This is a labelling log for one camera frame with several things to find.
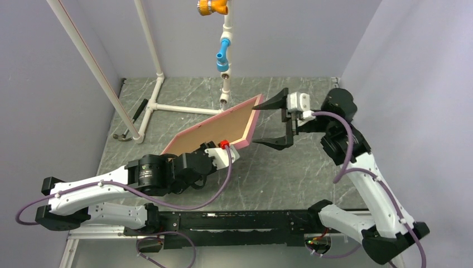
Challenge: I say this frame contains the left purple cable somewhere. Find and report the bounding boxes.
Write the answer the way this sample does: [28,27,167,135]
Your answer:
[15,145,234,268]

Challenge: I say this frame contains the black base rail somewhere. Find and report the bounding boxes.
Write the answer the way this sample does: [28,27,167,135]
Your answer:
[123,209,329,249]

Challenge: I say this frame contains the aluminium extrusion rail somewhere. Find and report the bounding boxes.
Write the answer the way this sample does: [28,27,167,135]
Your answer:
[67,212,395,241]

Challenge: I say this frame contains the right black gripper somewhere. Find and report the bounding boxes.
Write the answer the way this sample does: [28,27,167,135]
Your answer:
[252,88,334,150]

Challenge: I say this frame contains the blue nozzle fitting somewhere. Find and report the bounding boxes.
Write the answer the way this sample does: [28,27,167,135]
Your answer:
[216,38,231,73]

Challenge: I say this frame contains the orange nozzle fitting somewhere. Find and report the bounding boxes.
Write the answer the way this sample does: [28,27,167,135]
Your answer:
[196,0,229,16]

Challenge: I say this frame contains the pink wooden picture frame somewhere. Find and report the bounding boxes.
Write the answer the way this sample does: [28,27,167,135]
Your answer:
[161,93,266,157]

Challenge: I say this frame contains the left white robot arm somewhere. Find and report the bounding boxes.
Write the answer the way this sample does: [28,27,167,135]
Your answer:
[35,141,239,235]

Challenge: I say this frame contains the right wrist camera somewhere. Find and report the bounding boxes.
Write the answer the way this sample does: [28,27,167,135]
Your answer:
[286,92,315,122]

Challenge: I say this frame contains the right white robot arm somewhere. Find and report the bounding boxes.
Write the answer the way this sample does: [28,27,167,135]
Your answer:
[255,88,430,267]

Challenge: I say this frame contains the brown backing board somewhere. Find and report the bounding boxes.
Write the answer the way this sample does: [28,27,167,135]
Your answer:
[168,98,259,156]

